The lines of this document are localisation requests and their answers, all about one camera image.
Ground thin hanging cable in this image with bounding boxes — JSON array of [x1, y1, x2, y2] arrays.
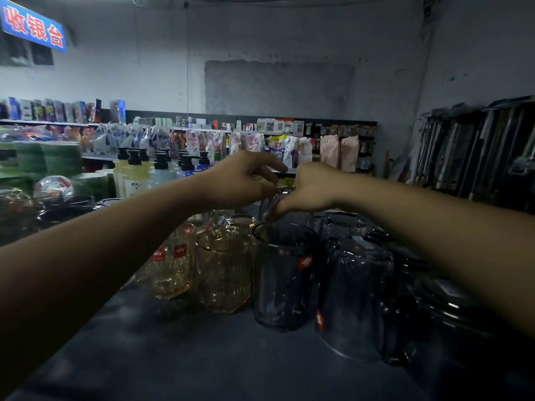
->
[[184, 1, 190, 117]]

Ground pink pouch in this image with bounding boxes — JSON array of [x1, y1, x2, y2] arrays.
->
[[320, 135, 340, 168], [340, 135, 360, 173]]

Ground person's left forearm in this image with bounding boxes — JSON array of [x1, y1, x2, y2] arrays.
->
[[0, 175, 210, 391]]

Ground person's right hand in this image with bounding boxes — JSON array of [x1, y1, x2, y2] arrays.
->
[[265, 161, 350, 224]]

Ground dark pot with lid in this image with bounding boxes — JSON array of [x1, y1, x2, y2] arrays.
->
[[35, 196, 123, 231]]

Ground ribbed amber glass jar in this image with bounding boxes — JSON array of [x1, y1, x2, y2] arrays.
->
[[195, 226, 254, 314]]

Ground large dark glass cup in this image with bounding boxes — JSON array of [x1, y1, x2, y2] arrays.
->
[[316, 237, 396, 363]]

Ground dark glass cup red label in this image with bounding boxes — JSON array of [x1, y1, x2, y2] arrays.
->
[[252, 223, 321, 333]]

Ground row of small white boxes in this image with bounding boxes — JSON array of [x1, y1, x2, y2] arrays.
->
[[134, 116, 306, 135]]

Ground person's left hand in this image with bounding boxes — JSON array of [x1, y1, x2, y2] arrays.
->
[[201, 150, 289, 211]]

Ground black shelf unit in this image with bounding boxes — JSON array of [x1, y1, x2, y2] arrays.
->
[[125, 110, 378, 177]]

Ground round wrapped item red label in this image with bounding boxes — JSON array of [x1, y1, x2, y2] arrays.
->
[[33, 175, 75, 201]]

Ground green and white rolls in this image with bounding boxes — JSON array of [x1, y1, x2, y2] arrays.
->
[[73, 169, 117, 202]]

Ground blue sign with red characters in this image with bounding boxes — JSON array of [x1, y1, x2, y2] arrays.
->
[[0, 0, 68, 53]]

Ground stack of green packs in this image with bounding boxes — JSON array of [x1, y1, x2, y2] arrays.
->
[[0, 141, 83, 181]]

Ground person's right forearm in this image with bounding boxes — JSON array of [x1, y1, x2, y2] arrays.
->
[[341, 174, 535, 339]]

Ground row of boxed goods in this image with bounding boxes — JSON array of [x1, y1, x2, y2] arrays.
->
[[0, 97, 127, 124]]

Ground row of colourful packets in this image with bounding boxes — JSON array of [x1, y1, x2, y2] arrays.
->
[[0, 124, 97, 153]]

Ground group of pump bottles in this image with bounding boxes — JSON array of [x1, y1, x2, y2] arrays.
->
[[112, 147, 215, 200]]

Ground large black pot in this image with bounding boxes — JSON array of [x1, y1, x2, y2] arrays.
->
[[407, 271, 535, 401]]

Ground row of refill pouches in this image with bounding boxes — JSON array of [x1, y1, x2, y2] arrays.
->
[[93, 124, 314, 169]]

